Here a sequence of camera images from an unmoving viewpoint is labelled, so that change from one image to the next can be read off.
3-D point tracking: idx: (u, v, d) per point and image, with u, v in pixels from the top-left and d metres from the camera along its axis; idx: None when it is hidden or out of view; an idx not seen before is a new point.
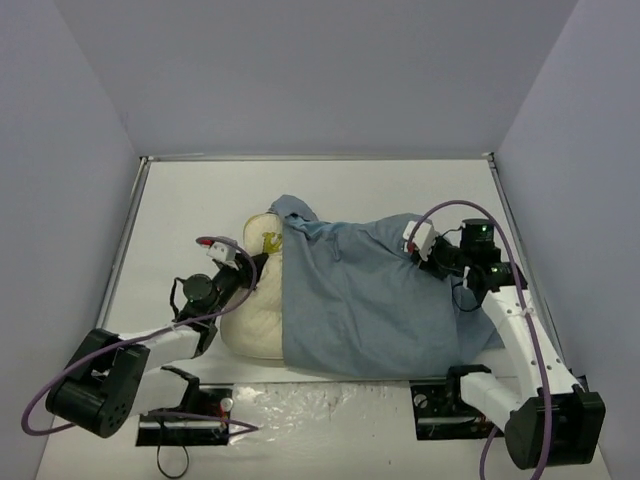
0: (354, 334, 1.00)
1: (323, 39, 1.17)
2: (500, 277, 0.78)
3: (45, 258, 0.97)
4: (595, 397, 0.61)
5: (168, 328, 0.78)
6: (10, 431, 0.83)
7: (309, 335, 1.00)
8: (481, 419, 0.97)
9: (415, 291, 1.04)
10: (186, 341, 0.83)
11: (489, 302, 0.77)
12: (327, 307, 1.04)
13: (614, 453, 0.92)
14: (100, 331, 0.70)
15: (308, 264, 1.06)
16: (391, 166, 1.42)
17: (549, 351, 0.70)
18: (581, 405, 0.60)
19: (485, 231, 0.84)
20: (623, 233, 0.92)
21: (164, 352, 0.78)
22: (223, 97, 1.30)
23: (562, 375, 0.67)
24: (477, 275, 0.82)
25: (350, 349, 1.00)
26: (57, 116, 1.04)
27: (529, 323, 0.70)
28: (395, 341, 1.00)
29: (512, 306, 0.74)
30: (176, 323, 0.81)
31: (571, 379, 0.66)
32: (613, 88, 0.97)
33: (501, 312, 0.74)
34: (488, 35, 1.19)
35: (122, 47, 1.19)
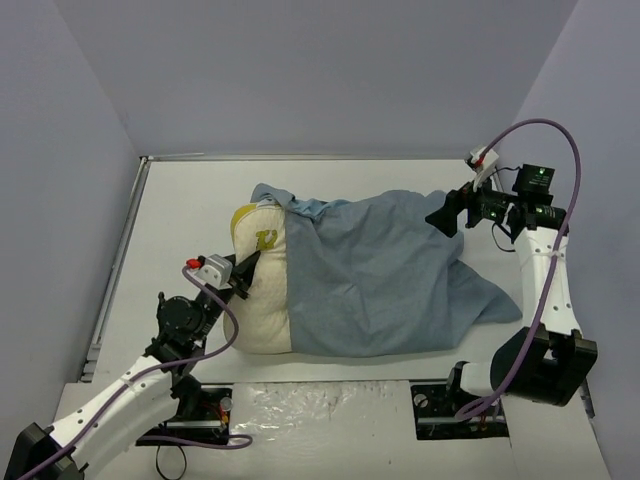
0: (360, 318, 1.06)
1: (323, 40, 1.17)
2: (545, 220, 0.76)
3: (45, 259, 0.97)
4: (591, 345, 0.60)
5: (121, 392, 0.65)
6: (9, 432, 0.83)
7: (317, 322, 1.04)
8: (481, 418, 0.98)
9: (413, 268, 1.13)
10: (152, 391, 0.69)
11: (522, 239, 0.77)
12: (333, 293, 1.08)
13: (616, 455, 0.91)
14: (34, 426, 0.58)
15: (316, 252, 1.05)
16: (390, 166, 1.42)
17: (564, 295, 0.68)
18: (574, 348, 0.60)
19: (543, 174, 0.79)
20: (622, 233, 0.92)
21: (120, 417, 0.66)
22: (223, 97, 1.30)
23: (566, 312, 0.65)
24: (520, 213, 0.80)
25: (357, 332, 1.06)
26: (58, 117, 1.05)
27: (553, 263, 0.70)
28: (399, 315, 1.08)
29: (542, 247, 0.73)
30: (134, 377, 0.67)
31: (574, 321, 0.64)
32: (613, 89, 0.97)
33: (529, 250, 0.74)
34: (488, 36, 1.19)
35: (122, 48, 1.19)
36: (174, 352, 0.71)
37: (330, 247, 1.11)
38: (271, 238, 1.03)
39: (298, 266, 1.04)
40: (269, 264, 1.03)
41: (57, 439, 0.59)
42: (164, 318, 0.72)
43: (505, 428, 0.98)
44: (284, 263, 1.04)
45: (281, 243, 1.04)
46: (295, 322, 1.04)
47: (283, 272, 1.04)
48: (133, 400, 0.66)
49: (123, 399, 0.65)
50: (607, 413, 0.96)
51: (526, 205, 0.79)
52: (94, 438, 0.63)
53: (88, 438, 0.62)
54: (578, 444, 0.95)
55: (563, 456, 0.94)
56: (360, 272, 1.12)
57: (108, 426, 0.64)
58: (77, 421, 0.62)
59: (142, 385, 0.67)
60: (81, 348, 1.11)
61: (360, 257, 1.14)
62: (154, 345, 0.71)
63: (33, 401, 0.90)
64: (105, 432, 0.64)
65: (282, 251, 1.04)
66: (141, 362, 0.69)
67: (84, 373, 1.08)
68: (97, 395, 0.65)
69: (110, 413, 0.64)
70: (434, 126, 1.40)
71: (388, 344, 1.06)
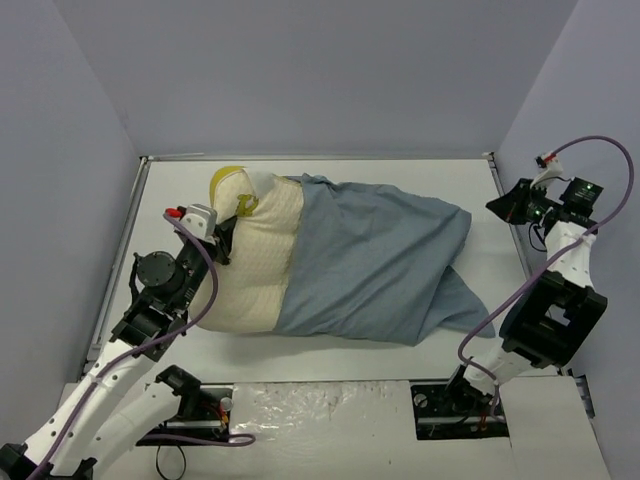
0: (348, 304, 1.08)
1: (322, 40, 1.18)
2: (580, 223, 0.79)
3: (45, 260, 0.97)
4: (601, 298, 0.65)
5: (91, 390, 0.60)
6: (11, 431, 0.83)
7: (302, 297, 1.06)
8: (481, 418, 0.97)
9: (409, 254, 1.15)
10: (131, 380, 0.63)
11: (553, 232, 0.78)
12: (325, 272, 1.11)
13: (616, 455, 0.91)
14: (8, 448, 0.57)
15: (319, 227, 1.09)
16: (390, 166, 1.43)
17: (583, 263, 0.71)
18: (586, 296, 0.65)
19: (589, 190, 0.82)
20: (622, 232, 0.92)
21: (99, 417, 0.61)
22: (222, 98, 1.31)
23: (583, 272, 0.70)
24: (555, 216, 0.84)
25: (336, 317, 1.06)
26: (57, 118, 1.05)
27: (576, 242, 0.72)
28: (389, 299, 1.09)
29: (574, 232, 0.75)
30: (101, 374, 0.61)
31: (588, 279, 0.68)
32: (611, 90, 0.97)
33: (557, 234, 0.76)
34: (487, 37, 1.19)
35: (122, 50, 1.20)
36: (146, 325, 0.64)
37: (329, 228, 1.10)
38: (251, 204, 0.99)
39: (283, 241, 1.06)
40: (250, 234, 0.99)
41: (32, 457, 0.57)
42: (141, 279, 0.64)
43: (505, 428, 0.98)
44: (264, 233, 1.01)
45: (263, 210, 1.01)
46: (285, 304, 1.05)
47: (265, 244, 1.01)
48: (108, 396, 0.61)
49: (95, 398, 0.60)
50: (606, 413, 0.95)
51: (563, 210, 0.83)
52: (78, 443, 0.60)
53: (66, 449, 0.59)
54: (578, 444, 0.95)
55: (564, 456, 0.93)
56: (350, 258, 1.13)
57: (89, 428, 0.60)
58: (50, 432, 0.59)
59: (113, 378, 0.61)
60: (81, 347, 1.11)
61: (358, 241, 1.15)
62: (122, 322, 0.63)
63: (33, 400, 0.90)
64: (91, 433, 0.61)
65: (262, 219, 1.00)
66: (109, 350, 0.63)
67: (84, 373, 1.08)
68: (69, 399, 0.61)
69: (83, 418, 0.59)
70: (433, 126, 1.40)
71: (370, 332, 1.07)
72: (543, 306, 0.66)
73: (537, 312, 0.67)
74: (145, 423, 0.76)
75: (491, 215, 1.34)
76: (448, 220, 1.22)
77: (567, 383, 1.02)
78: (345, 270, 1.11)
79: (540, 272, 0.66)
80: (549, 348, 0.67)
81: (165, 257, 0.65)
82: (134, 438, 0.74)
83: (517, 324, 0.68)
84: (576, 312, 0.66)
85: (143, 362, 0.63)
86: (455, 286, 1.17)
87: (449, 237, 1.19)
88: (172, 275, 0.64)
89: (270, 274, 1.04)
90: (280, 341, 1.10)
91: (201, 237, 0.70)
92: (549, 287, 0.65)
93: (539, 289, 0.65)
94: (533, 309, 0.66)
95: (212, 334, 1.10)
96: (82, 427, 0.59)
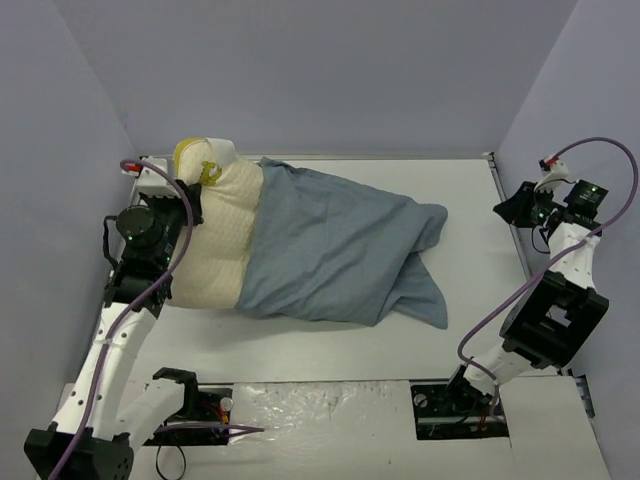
0: (310, 284, 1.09)
1: (322, 41, 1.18)
2: (585, 224, 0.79)
3: (45, 260, 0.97)
4: (604, 300, 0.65)
5: (107, 348, 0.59)
6: (10, 432, 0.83)
7: (266, 274, 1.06)
8: (481, 418, 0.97)
9: (370, 239, 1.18)
10: (137, 339, 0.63)
11: (558, 231, 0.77)
12: (289, 253, 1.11)
13: (615, 455, 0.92)
14: (35, 431, 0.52)
15: (279, 205, 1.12)
16: (390, 167, 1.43)
17: (584, 264, 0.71)
18: (585, 297, 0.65)
19: (594, 192, 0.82)
20: (623, 232, 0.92)
21: (119, 377, 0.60)
22: (222, 98, 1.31)
23: (585, 273, 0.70)
24: (557, 216, 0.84)
25: (297, 295, 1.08)
26: (56, 119, 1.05)
27: (581, 244, 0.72)
28: (350, 281, 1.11)
29: (578, 233, 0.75)
30: (109, 334, 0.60)
31: (590, 280, 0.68)
32: (611, 90, 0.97)
33: (563, 233, 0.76)
34: (487, 38, 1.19)
35: (122, 50, 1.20)
36: (136, 282, 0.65)
37: (288, 208, 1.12)
38: (215, 174, 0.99)
39: (244, 217, 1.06)
40: (214, 202, 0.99)
41: (66, 430, 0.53)
42: (123, 231, 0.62)
43: (505, 427, 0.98)
44: (228, 203, 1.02)
45: (227, 180, 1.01)
46: (249, 280, 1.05)
47: (229, 215, 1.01)
48: (123, 353, 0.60)
49: (112, 357, 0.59)
50: (606, 413, 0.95)
51: (566, 211, 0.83)
52: (108, 406, 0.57)
53: (100, 413, 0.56)
54: (577, 444, 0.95)
55: (564, 456, 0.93)
56: (311, 238, 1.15)
57: (114, 389, 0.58)
58: (77, 404, 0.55)
59: (123, 336, 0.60)
60: (81, 347, 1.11)
61: (317, 222, 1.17)
62: (112, 286, 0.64)
63: (33, 399, 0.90)
64: (116, 395, 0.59)
65: (225, 189, 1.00)
66: (107, 315, 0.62)
67: None
68: (84, 370, 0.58)
69: (106, 379, 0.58)
70: (433, 126, 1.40)
71: (330, 313, 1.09)
72: (543, 306, 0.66)
73: (538, 313, 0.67)
74: (159, 409, 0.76)
75: (491, 215, 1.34)
76: (407, 204, 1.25)
77: (567, 383, 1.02)
78: (307, 250, 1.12)
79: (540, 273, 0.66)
80: (550, 350, 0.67)
81: (142, 207, 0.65)
82: (152, 423, 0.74)
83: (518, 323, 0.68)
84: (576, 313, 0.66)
85: (146, 314, 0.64)
86: (418, 272, 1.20)
87: (415, 216, 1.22)
88: (152, 224, 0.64)
89: (233, 249, 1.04)
90: (280, 341, 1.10)
91: (163, 187, 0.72)
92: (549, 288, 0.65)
93: (539, 291, 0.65)
94: (533, 309, 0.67)
95: (212, 334, 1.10)
96: (108, 387, 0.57)
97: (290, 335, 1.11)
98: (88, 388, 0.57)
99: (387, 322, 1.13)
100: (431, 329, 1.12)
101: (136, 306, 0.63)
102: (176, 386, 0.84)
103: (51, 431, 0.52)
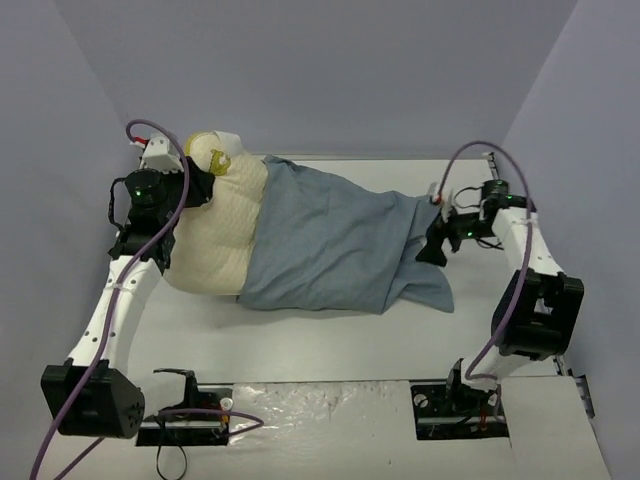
0: (312, 270, 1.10)
1: (321, 43, 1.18)
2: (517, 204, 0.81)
3: (45, 260, 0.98)
4: (578, 282, 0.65)
5: (118, 292, 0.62)
6: (11, 431, 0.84)
7: (269, 260, 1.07)
8: (481, 418, 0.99)
9: (371, 229, 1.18)
10: (145, 288, 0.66)
11: (501, 224, 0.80)
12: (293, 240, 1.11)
13: (615, 454, 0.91)
14: (51, 367, 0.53)
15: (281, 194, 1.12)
16: (389, 168, 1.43)
17: (542, 249, 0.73)
18: (561, 284, 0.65)
19: (500, 184, 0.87)
20: (623, 232, 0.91)
21: (130, 320, 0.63)
22: (222, 98, 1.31)
23: (549, 260, 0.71)
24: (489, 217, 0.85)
25: (300, 281, 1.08)
26: (57, 121, 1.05)
27: (531, 228, 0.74)
28: (350, 267, 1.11)
29: (517, 219, 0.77)
30: (119, 279, 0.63)
31: (554, 264, 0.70)
32: (611, 91, 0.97)
33: (507, 224, 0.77)
34: (486, 38, 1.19)
35: (121, 52, 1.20)
36: (141, 239, 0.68)
37: (290, 197, 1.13)
38: (224, 162, 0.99)
39: (251, 206, 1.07)
40: (223, 188, 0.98)
41: (82, 363, 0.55)
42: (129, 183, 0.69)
43: (504, 427, 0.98)
44: (238, 190, 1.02)
45: (237, 170, 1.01)
46: (252, 266, 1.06)
47: (238, 201, 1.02)
48: (134, 298, 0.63)
49: (122, 300, 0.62)
50: (607, 412, 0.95)
51: (490, 211, 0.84)
52: (120, 345, 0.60)
53: (114, 349, 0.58)
54: (578, 444, 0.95)
55: (564, 456, 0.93)
56: (314, 226, 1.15)
57: (126, 329, 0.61)
58: (91, 341, 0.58)
59: (133, 281, 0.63)
60: None
61: (317, 208, 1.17)
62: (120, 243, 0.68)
63: (34, 399, 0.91)
64: (128, 335, 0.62)
65: (235, 176, 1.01)
66: (116, 266, 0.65)
67: None
68: (97, 314, 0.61)
69: (119, 319, 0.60)
70: (433, 127, 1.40)
71: (332, 301, 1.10)
72: (529, 304, 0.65)
73: (526, 313, 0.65)
74: (163, 391, 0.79)
75: None
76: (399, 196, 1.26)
77: (567, 383, 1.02)
78: (309, 236, 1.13)
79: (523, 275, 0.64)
80: (548, 342, 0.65)
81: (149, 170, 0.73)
82: (156, 405, 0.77)
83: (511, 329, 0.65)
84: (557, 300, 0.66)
85: (153, 266, 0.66)
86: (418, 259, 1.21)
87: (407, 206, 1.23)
88: (157, 180, 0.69)
89: (241, 237, 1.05)
90: (280, 341, 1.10)
91: (165, 155, 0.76)
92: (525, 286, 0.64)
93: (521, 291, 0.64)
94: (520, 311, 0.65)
95: (212, 334, 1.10)
96: (121, 326, 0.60)
97: (290, 335, 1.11)
98: (102, 327, 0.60)
99: (387, 321, 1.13)
100: (431, 329, 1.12)
101: (143, 256, 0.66)
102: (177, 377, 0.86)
103: (68, 366, 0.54)
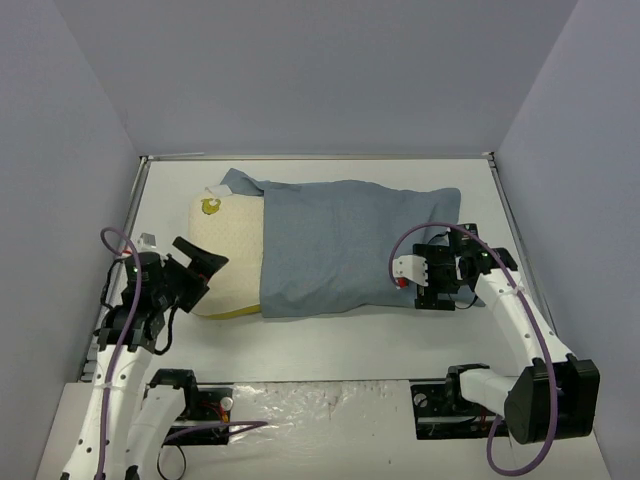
0: (329, 273, 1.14)
1: (322, 40, 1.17)
2: (491, 260, 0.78)
3: (45, 259, 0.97)
4: (589, 364, 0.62)
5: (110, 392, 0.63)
6: (10, 432, 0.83)
7: (289, 269, 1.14)
8: (481, 418, 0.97)
9: (380, 230, 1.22)
10: (137, 377, 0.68)
11: (483, 286, 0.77)
12: (308, 247, 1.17)
13: (615, 455, 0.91)
14: None
15: (284, 211, 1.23)
16: (389, 167, 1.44)
17: (543, 324, 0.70)
18: (576, 372, 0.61)
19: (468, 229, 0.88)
20: (624, 232, 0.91)
21: (124, 415, 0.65)
22: (222, 98, 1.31)
23: (553, 339, 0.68)
24: (467, 268, 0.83)
25: (320, 283, 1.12)
26: (56, 118, 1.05)
27: (522, 299, 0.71)
28: (365, 267, 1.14)
29: (504, 287, 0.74)
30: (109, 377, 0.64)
31: (560, 343, 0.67)
32: (613, 90, 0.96)
33: (494, 292, 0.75)
34: (486, 37, 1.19)
35: (121, 51, 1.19)
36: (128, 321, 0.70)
37: (296, 214, 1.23)
38: (214, 203, 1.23)
39: (252, 230, 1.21)
40: (219, 220, 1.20)
41: None
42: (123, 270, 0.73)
43: (505, 427, 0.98)
44: (231, 219, 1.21)
45: (225, 206, 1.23)
46: (271, 274, 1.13)
47: (233, 226, 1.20)
48: (126, 393, 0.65)
49: (114, 401, 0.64)
50: (606, 412, 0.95)
51: (467, 264, 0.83)
52: (116, 447, 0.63)
53: (110, 455, 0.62)
54: (577, 444, 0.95)
55: (563, 455, 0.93)
56: (325, 231, 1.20)
57: (120, 429, 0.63)
58: (86, 452, 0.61)
59: (122, 378, 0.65)
60: (81, 347, 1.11)
61: (323, 213, 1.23)
62: (105, 329, 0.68)
63: (34, 399, 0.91)
64: (122, 437, 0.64)
65: (226, 211, 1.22)
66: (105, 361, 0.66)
67: (84, 373, 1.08)
68: (89, 418, 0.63)
69: (112, 421, 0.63)
70: (433, 126, 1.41)
71: (353, 301, 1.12)
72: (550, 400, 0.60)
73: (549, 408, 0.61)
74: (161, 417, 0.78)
75: (491, 214, 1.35)
76: (409, 195, 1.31)
77: None
78: (318, 243, 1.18)
79: (551, 370, 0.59)
80: (567, 425, 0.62)
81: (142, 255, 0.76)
82: (156, 422, 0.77)
83: (534, 425, 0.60)
84: (569, 384, 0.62)
85: (142, 353, 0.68)
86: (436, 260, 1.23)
87: (422, 203, 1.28)
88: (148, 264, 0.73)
89: (247, 253, 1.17)
90: (280, 341, 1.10)
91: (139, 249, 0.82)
92: (545, 381, 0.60)
93: (541, 388, 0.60)
94: (541, 408, 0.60)
95: (213, 333, 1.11)
96: (115, 430, 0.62)
97: (290, 334, 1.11)
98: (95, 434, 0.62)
99: (387, 322, 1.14)
100: (431, 330, 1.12)
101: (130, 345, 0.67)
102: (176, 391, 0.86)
103: None
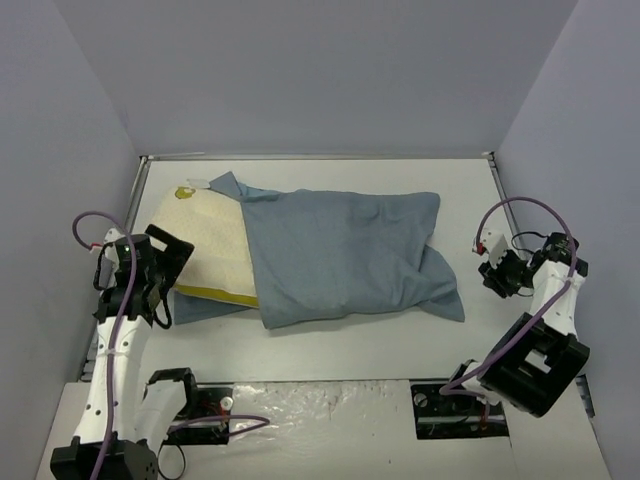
0: (331, 276, 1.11)
1: (321, 39, 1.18)
2: (565, 258, 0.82)
3: (45, 259, 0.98)
4: (584, 350, 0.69)
5: (113, 357, 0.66)
6: (10, 430, 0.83)
7: (291, 277, 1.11)
8: (481, 417, 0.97)
9: (364, 237, 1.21)
10: (138, 348, 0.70)
11: (543, 271, 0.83)
12: (312, 248, 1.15)
13: (616, 455, 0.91)
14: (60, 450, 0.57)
15: (275, 220, 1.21)
16: (389, 167, 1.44)
17: (568, 307, 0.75)
18: (569, 350, 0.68)
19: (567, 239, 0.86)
20: (622, 230, 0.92)
21: (129, 382, 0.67)
22: (222, 97, 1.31)
23: (567, 320, 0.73)
24: (542, 255, 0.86)
25: (323, 291, 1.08)
26: (56, 117, 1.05)
27: (565, 287, 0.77)
28: (371, 278, 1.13)
29: (559, 274, 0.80)
30: (112, 344, 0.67)
31: (573, 327, 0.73)
32: (611, 90, 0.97)
33: (546, 274, 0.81)
34: (485, 37, 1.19)
35: (120, 51, 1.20)
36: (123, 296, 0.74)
37: (296, 224, 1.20)
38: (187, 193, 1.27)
39: (223, 224, 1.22)
40: (186, 208, 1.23)
41: (88, 438, 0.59)
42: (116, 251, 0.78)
43: (505, 428, 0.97)
44: (200, 208, 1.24)
45: (198, 200, 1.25)
46: (269, 284, 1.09)
47: (203, 217, 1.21)
48: (128, 360, 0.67)
49: (120, 365, 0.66)
50: (607, 411, 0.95)
51: (542, 256, 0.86)
52: (124, 411, 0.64)
53: (119, 415, 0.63)
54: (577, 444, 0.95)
55: (565, 454, 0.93)
56: (324, 236, 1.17)
57: (128, 395, 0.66)
58: (95, 414, 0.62)
59: (125, 344, 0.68)
60: (81, 347, 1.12)
61: (314, 219, 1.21)
62: (104, 304, 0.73)
63: (33, 399, 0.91)
64: (129, 402, 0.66)
65: (195, 202, 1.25)
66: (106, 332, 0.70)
67: (84, 373, 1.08)
68: (95, 383, 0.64)
69: (119, 384, 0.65)
70: (433, 126, 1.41)
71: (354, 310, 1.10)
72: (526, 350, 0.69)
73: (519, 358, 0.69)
74: (171, 404, 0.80)
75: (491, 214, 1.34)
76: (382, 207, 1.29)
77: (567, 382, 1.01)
78: (318, 244, 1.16)
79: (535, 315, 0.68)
80: (528, 394, 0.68)
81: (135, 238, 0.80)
82: (166, 412, 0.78)
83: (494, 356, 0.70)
84: (558, 367, 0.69)
85: (141, 323, 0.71)
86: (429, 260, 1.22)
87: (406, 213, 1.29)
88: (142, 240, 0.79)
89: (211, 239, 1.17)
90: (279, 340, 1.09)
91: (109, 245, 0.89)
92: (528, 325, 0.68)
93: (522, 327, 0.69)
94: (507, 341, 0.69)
95: (211, 333, 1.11)
96: (122, 392, 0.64)
97: (289, 334, 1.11)
98: (103, 398, 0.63)
99: (387, 321, 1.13)
100: (431, 329, 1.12)
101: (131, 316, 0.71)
102: (175, 386, 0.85)
103: (78, 448, 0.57)
